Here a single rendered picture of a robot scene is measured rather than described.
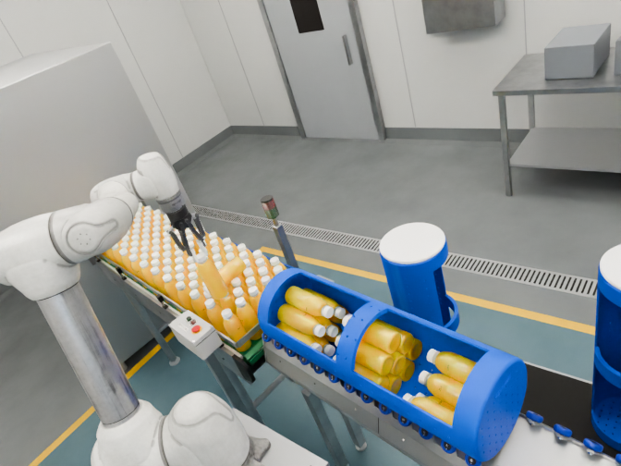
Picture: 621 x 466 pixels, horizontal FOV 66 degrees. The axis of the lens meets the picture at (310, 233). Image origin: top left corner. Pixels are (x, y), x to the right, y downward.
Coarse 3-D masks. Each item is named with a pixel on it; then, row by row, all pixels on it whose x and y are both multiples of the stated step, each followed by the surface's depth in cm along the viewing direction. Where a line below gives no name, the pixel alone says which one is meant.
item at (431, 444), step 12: (288, 360) 184; (312, 372) 175; (324, 372) 171; (336, 384) 166; (348, 396) 162; (372, 408) 155; (384, 420) 151; (396, 420) 148; (408, 432) 145; (432, 444) 139; (444, 456) 136; (456, 456) 134
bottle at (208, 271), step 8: (200, 264) 183; (208, 264) 183; (200, 272) 184; (208, 272) 183; (216, 272) 186; (208, 280) 185; (216, 280) 186; (208, 288) 188; (216, 288) 187; (224, 288) 190; (216, 296) 189; (224, 296) 190
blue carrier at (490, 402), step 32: (320, 288) 188; (352, 320) 147; (384, 320) 167; (416, 320) 142; (320, 352) 153; (352, 352) 142; (480, 352) 140; (352, 384) 147; (416, 384) 154; (480, 384) 117; (512, 384) 124; (416, 416) 129; (480, 416) 114; (512, 416) 130; (480, 448) 118
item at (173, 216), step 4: (184, 204) 171; (180, 208) 169; (184, 208) 170; (176, 212) 168; (180, 212) 169; (184, 212) 170; (188, 212) 172; (168, 216) 169; (172, 216) 169; (176, 216) 169; (180, 216) 169; (184, 216) 170; (188, 216) 174; (172, 220) 170; (176, 220) 169; (180, 220) 172; (184, 220) 173; (172, 224) 171; (176, 224) 171; (184, 224) 174; (176, 228) 172; (180, 228) 173
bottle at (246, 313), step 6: (246, 306) 193; (240, 312) 193; (246, 312) 193; (252, 312) 195; (240, 318) 194; (246, 318) 194; (252, 318) 195; (246, 324) 196; (252, 324) 196; (246, 330) 198; (258, 336) 200
